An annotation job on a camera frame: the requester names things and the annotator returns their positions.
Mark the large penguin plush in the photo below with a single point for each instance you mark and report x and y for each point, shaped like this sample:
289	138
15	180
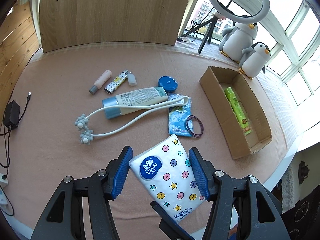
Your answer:
237	38

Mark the white Vinda tissue pack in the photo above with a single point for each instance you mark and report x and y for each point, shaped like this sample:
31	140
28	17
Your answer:
165	171

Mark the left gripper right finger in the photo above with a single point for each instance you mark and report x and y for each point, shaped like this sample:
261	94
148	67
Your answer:
258	210

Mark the blue round tape measure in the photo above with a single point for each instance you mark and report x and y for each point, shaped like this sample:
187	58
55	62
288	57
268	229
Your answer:
169	84

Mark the white ring light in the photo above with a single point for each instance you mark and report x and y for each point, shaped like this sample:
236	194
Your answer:
245	20

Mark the wooden headboard panel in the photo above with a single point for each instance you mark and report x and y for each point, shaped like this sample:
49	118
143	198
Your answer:
66	23

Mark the green hand cream tube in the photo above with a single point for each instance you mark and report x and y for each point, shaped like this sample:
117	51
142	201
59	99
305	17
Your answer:
237	109

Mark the blue tissue packet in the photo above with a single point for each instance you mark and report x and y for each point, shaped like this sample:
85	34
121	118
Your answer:
177	118

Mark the black tripod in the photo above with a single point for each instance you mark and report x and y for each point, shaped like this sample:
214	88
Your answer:
195	29

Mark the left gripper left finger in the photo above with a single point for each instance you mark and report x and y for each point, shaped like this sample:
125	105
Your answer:
63	217

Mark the small penguin plush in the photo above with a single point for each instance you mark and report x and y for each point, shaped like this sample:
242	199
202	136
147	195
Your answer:
254	59

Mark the black power adapter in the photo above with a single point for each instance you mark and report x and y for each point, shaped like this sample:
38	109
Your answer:
11	115

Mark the cardboard box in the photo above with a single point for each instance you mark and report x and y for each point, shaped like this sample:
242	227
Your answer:
213	82

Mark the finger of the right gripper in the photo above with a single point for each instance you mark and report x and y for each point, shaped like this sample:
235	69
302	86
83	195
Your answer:
168	226

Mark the small pink bottle grey cap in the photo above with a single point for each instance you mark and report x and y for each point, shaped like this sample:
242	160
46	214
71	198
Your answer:
100	81

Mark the wooden slat panel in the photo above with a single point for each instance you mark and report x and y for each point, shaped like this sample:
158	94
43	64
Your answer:
19	42

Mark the white lotion tube blue cap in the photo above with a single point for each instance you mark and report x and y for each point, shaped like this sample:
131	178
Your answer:
140	97

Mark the small white bottle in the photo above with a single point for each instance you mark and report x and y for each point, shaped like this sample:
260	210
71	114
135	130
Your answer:
131	79

